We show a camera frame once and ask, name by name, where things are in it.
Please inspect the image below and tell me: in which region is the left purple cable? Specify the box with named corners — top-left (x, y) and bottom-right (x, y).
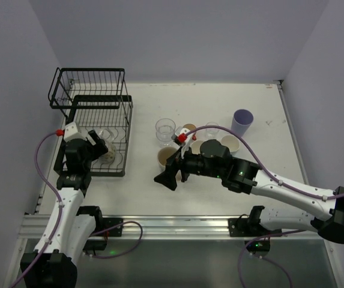
top-left (8, 129), bottom-right (65, 288)

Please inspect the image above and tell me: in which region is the cream mug with dragon print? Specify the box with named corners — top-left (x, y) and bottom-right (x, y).
top-left (157, 146), bottom-right (177, 173)

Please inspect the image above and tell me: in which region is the clear faceted glass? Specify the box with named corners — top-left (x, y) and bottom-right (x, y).
top-left (158, 140), bottom-right (172, 148)
top-left (155, 118), bottom-right (176, 141)

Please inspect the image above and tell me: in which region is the light blue plastic mug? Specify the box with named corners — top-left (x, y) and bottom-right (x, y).
top-left (220, 135), bottom-right (241, 156)

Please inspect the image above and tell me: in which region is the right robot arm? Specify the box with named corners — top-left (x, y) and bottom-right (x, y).
top-left (154, 140), bottom-right (344, 244)

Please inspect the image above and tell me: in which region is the purple cable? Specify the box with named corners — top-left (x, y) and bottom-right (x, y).
top-left (8, 129), bottom-right (65, 288)
top-left (176, 125), bottom-right (344, 288)

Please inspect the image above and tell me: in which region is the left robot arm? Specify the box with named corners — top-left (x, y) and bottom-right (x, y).
top-left (20, 128), bottom-right (108, 287)

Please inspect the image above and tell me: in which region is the dark teal ceramic mug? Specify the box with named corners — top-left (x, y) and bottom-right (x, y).
top-left (190, 140), bottom-right (204, 155)

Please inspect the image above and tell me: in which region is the clear faceted glass front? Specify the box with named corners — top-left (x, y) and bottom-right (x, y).
top-left (158, 140), bottom-right (172, 148)

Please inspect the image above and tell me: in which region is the orange ceramic mug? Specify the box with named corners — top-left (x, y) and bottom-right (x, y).
top-left (183, 124), bottom-right (196, 141)

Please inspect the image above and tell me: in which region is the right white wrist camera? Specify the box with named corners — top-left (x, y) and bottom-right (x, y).
top-left (171, 127), bottom-right (195, 158)

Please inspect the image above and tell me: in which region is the cream mug with flower print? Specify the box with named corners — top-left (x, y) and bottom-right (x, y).
top-left (98, 128), bottom-right (116, 164)

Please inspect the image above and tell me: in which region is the lavender plastic tumbler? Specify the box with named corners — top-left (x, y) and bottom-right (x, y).
top-left (231, 109), bottom-right (254, 136)

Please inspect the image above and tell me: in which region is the clear glass cup rack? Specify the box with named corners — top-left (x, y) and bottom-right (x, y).
top-left (205, 122), bottom-right (219, 140)

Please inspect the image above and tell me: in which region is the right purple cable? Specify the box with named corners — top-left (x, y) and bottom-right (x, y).
top-left (176, 125), bottom-right (344, 288)

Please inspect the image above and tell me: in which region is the left black controller box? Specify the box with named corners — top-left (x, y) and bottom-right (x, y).
top-left (83, 240), bottom-right (107, 255)

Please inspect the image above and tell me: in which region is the aluminium mounting rail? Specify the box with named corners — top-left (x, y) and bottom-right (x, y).
top-left (18, 214), bottom-right (322, 240)

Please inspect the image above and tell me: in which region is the right black controller box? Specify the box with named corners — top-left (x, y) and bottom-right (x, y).
top-left (246, 240), bottom-right (271, 257)

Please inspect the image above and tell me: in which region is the black controller box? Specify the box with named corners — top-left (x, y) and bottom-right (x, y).
top-left (83, 240), bottom-right (107, 255)
top-left (246, 240), bottom-right (271, 257)

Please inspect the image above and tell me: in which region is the black wire dish rack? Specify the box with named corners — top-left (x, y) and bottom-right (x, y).
top-left (48, 68), bottom-right (133, 177)

